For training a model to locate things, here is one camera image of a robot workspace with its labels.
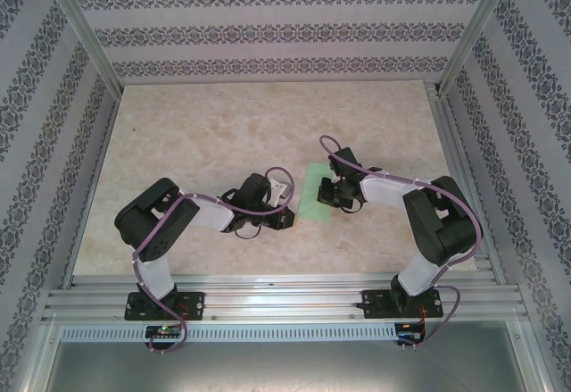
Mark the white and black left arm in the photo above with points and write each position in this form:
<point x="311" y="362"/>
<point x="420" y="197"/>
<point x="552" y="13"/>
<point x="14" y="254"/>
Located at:
<point x="214" y="215"/>

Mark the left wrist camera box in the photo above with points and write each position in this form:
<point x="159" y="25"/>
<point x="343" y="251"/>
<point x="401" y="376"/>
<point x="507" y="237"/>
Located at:
<point x="278" y="186"/>

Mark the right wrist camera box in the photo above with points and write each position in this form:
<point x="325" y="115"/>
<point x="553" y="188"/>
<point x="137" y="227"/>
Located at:
<point x="331" y="166"/>

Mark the aluminium mounting rail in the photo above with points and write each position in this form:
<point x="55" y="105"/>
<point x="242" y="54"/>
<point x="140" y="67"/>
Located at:
<point x="276" y="298"/>

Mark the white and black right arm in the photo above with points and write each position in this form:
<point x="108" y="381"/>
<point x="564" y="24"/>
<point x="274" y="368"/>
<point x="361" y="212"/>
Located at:
<point x="383" y="191"/>

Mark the light green cloth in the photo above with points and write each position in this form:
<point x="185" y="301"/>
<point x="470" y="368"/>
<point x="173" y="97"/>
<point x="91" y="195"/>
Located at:
<point x="312" y="195"/>

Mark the aluminium frame post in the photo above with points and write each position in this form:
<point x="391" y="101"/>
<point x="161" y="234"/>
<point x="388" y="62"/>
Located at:
<point x="477" y="26"/>
<point x="80" y="26"/>

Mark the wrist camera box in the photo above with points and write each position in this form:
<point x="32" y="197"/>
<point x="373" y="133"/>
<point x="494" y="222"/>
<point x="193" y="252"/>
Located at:
<point x="278" y="186"/>
<point x="331" y="166"/>

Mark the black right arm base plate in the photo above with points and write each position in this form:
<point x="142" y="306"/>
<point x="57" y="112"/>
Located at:
<point x="372" y="305"/>

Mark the aluminium side rail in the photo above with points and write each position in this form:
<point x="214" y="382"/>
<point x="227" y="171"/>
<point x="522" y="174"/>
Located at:
<point x="464" y="186"/>
<point x="93" y="186"/>

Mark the grey metal sheet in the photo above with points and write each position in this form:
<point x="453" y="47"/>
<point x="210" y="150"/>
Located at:
<point x="285" y="367"/>

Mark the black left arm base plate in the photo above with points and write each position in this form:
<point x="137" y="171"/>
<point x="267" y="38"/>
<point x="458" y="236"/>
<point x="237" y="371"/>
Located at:
<point x="196" y="305"/>

